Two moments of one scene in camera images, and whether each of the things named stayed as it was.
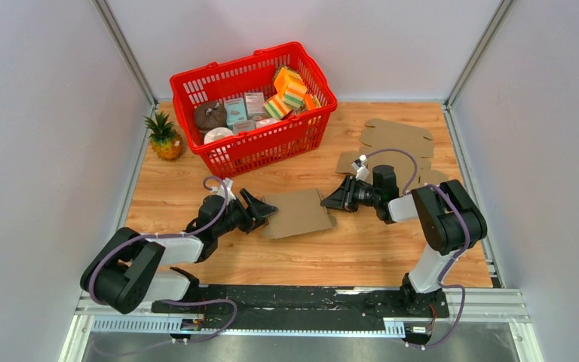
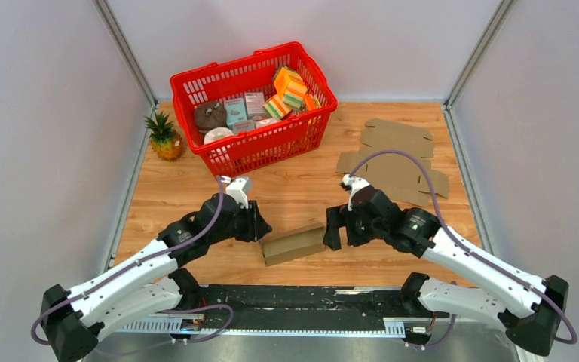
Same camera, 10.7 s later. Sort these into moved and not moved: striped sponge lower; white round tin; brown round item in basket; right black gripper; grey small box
Moved: right black gripper
Not moved: striped sponge lower; grey small box; brown round item in basket; white round tin
